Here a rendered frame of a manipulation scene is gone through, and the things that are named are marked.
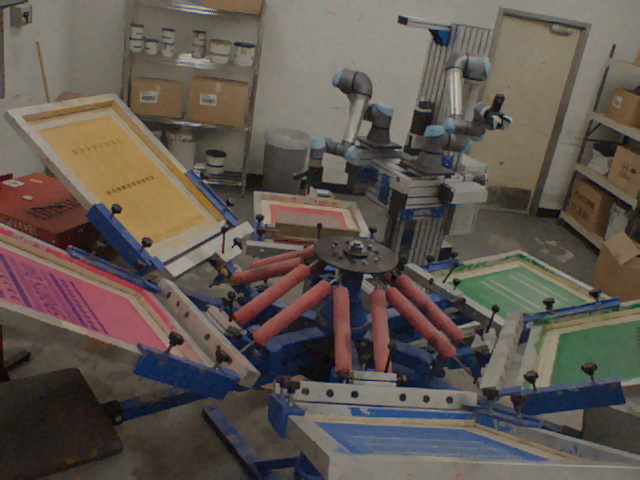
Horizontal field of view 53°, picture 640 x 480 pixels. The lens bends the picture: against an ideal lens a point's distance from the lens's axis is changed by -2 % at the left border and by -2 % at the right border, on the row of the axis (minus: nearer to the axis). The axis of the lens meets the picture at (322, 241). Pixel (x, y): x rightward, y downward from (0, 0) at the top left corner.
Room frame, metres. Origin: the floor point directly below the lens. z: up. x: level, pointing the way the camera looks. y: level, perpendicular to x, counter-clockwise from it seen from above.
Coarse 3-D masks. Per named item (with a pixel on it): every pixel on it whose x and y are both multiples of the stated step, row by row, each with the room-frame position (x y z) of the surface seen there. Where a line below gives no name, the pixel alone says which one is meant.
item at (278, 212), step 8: (272, 208) 3.30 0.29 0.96; (280, 208) 3.32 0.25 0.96; (288, 208) 3.34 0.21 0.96; (296, 208) 3.36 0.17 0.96; (304, 208) 3.38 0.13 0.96; (272, 216) 3.18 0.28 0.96; (280, 216) 3.20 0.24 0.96; (288, 216) 3.22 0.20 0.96; (296, 216) 3.24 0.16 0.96; (304, 216) 3.26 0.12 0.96; (272, 224) 3.07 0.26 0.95
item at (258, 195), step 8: (256, 192) 3.41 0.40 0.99; (264, 192) 3.43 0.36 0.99; (256, 200) 3.28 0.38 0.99; (272, 200) 3.42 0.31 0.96; (280, 200) 3.42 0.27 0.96; (288, 200) 3.43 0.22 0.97; (296, 200) 3.44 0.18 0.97; (304, 200) 3.45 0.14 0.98; (312, 200) 3.45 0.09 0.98; (320, 200) 3.46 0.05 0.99; (328, 200) 3.48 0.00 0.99; (336, 200) 3.51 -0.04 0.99; (256, 208) 3.16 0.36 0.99; (344, 208) 3.49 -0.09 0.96; (352, 208) 3.42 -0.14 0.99; (352, 216) 3.38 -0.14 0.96; (360, 216) 3.31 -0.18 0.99; (360, 224) 3.19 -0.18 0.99; (360, 232) 3.12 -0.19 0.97; (368, 232) 3.10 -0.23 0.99; (264, 256) 2.67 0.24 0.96
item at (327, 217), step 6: (306, 210) 3.36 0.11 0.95; (312, 210) 3.37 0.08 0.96; (318, 210) 3.39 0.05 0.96; (324, 210) 3.40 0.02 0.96; (330, 210) 3.42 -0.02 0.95; (312, 216) 3.28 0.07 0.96; (318, 216) 3.29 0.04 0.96; (324, 216) 3.31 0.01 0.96; (330, 216) 3.33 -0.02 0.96; (336, 216) 3.34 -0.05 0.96; (342, 216) 3.36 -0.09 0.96; (312, 222) 3.19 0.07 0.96; (318, 222) 3.21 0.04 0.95; (324, 222) 3.22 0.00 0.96; (330, 222) 3.23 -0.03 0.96; (336, 222) 3.25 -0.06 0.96; (342, 222) 3.27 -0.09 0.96
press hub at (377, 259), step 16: (320, 240) 2.12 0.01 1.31; (336, 240) 2.14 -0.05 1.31; (352, 240) 2.17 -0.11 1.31; (368, 240) 2.19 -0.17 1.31; (320, 256) 1.98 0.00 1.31; (336, 256) 2.00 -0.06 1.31; (352, 256) 2.02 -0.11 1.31; (368, 256) 2.05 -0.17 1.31; (384, 256) 2.07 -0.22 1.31; (352, 272) 2.02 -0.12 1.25; (368, 272) 1.92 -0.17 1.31; (384, 272) 1.95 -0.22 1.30; (352, 288) 2.02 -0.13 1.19; (320, 304) 2.21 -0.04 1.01; (352, 304) 2.01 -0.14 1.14; (304, 320) 2.07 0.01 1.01; (320, 320) 2.01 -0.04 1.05; (352, 320) 1.99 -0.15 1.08; (368, 320) 2.06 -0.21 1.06; (352, 336) 1.97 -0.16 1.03; (320, 352) 1.88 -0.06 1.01; (368, 352) 1.92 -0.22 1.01; (304, 368) 1.91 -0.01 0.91; (320, 368) 1.93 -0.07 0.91; (368, 368) 1.98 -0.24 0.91; (304, 464) 2.01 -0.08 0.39
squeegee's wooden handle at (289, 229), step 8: (280, 224) 2.85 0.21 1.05; (288, 224) 2.85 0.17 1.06; (296, 224) 2.86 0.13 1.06; (304, 224) 2.88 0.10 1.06; (312, 224) 2.89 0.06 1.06; (280, 232) 2.85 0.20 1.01; (288, 232) 2.85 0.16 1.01; (296, 232) 2.86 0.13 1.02; (304, 232) 2.87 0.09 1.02; (312, 232) 2.87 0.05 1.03; (328, 232) 2.89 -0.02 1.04; (336, 232) 2.89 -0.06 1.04; (344, 232) 2.90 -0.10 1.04; (352, 232) 2.91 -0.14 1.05
